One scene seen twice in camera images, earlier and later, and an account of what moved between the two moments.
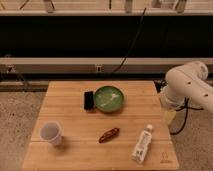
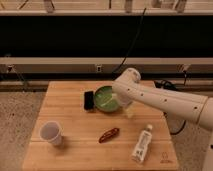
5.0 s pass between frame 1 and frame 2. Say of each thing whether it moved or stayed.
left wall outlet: stayed
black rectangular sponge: stayed
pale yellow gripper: moved
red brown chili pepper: stayed
